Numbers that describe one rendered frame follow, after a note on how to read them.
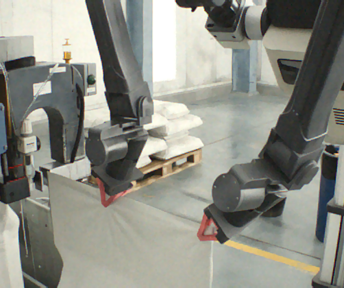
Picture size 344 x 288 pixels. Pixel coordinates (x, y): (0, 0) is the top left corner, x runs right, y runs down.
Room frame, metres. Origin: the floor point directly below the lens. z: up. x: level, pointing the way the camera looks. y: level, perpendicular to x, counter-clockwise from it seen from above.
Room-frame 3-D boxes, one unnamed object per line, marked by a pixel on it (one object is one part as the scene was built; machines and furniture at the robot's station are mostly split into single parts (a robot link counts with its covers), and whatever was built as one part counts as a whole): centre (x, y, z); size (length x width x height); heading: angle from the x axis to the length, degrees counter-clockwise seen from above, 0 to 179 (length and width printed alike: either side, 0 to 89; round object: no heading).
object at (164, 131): (4.48, 0.00, 0.44); 0.68 x 0.44 x 0.15; 141
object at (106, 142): (0.82, 0.10, 1.24); 0.11 x 0.09 x 0.12; 142
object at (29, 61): (1.13, 0.39, 1.35); 0.09 x 0.09 x 0.03
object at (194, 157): (4.36, 0.35, 0.07); 1.20 x 0.82 x 0.14; 143
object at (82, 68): (1.24, 0.25, 1.29); 0.08 x 0.05 x 0.09; 51
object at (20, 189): (1.03, 0.41, 1.04); 0.08 x 0.06 x 0.05; 141
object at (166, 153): (4.48, -0.01, 0.20); 0.67 x 0.43 x 0.15; 141
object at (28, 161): (1.00, 0.34, 1.11); 0.03 x 0.03 x 0.06
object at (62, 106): (1.20, 0.43, 1.21); 0.30 x 0.25 x 0.30; 51
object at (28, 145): (1.01, 0.34, 1.14); 0.05 x 0.04 x 0.16; 141
